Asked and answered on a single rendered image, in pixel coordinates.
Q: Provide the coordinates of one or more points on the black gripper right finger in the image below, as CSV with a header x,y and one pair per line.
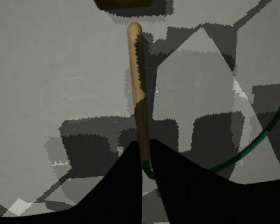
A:
x,y
193,195

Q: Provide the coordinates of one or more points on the wooden stick with dark green string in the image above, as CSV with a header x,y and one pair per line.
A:
x,y
138,79

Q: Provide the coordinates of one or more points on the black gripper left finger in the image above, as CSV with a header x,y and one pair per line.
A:
x,y
116,199

